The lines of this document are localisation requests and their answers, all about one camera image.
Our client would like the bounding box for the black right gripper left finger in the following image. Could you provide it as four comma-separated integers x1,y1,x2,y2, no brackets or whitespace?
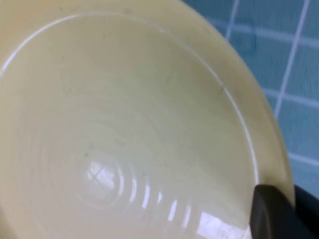
250,184,314,239

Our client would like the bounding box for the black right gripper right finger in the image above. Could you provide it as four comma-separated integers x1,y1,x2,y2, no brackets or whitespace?
295,184,319,239

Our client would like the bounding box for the yellow plastic plate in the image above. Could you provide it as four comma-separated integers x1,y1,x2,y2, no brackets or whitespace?
0,0,297,239

